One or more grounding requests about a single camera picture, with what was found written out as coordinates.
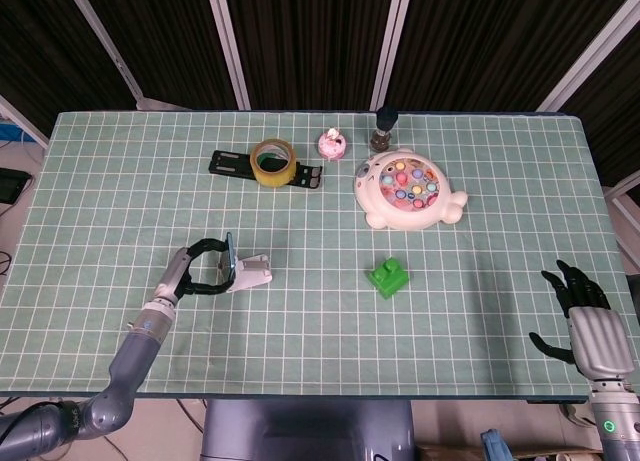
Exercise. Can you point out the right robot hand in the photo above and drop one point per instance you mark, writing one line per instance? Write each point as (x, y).
(600, 341)

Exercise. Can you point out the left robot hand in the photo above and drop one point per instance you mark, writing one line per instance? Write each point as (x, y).
(175, 273)

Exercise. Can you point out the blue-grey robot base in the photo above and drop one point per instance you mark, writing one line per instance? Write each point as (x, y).
(310, 431)

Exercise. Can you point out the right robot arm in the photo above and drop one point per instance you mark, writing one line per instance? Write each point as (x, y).
(617, 431)

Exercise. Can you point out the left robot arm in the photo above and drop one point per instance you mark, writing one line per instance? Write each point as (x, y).
(135, 351)

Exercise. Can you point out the white folding phone stand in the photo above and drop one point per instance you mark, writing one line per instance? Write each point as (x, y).
(255, 278)

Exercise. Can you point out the black flat folding holder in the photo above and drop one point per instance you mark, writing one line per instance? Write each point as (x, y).
(227, 162)

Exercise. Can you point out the yellow packing tape roll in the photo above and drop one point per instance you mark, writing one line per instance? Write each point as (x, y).
(272, 178)

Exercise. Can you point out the blue plastic object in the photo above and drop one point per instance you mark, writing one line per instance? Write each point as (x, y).
(495, 446)

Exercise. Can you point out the green checked tablecloth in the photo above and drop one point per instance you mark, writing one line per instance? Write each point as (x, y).
(320, 331)

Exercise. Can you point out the pink toy cake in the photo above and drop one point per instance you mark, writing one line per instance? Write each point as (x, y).
(332, 146)

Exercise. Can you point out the green toy building block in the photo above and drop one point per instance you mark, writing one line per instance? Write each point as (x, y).
(387, 281)

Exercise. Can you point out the white whale fishing game toy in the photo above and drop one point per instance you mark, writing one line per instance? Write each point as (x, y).
(380, 211)

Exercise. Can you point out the black-capped spice grinder bottle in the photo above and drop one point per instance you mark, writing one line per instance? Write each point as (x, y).
(382, 141)

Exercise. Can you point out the white metal frame post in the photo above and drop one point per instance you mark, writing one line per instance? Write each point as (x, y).
(100, 31)
(590, 56)
(392, 31)
(227, 41)

